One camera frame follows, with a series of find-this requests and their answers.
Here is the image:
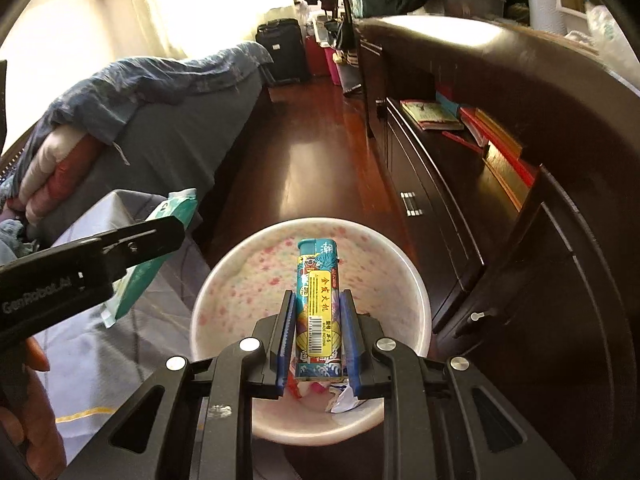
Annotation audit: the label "black suitcase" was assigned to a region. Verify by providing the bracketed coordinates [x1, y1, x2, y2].
[255, 18, 310, 86]

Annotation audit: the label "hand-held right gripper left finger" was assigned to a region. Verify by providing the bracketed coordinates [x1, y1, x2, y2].
[62, 289, 297, 480]

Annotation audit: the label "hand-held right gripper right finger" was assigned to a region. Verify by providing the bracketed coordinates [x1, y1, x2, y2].
[339, 287, 576, 480]

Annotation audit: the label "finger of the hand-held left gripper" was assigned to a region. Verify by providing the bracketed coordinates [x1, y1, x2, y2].
[97, 215, 187, 281]

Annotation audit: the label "folded pink and white quilts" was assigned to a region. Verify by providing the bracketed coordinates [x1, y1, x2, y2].
[20, 125, 114, 226]

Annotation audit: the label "teal patterned lighter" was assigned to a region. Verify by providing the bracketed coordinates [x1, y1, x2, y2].
[294, 237, 347, 381]

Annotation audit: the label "clear plastic storage box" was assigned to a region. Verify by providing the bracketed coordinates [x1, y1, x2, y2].
[425, 0, 507, 19]

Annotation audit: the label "green book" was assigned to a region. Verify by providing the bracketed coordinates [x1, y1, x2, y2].
[400, 101, 466, 132]

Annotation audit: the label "pink speckled waste bin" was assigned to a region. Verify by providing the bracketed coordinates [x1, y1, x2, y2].
[190, 217, 432, 445]

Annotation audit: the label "dark wooden cabinet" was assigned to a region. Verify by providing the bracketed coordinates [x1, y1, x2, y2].
[350, 15, 640, 480]

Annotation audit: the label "white curtain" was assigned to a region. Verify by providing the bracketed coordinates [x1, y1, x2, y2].
[95, 0, 301, 61]

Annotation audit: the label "grey bed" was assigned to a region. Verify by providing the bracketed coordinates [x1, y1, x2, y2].
[35, 67, 274, 246]

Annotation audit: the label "person's left hand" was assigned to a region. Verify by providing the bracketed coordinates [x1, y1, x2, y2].
[0, 337, 69, 480]

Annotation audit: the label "white plastic bag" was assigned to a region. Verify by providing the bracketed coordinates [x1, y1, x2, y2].
[584, 2, 640, 92]

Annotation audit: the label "pink storage box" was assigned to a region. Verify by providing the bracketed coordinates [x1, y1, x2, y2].
[323, 47, 347, 87]

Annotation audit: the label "row of red books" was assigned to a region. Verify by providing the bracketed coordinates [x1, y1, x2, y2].
[442, 105, 539, 211]

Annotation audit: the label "blue checked tablecloth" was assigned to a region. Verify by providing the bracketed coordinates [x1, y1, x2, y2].
[37, 189, 281, 480]

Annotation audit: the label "green tissue packet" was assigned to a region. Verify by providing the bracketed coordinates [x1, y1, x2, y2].
[102, 187, 201, 322]

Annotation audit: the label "blue patterned blanket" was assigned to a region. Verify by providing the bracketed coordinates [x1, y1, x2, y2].
[20, 41, 275, 161]

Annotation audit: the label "light blue cloth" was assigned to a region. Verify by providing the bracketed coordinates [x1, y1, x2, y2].
[0, 217, 39, 262]

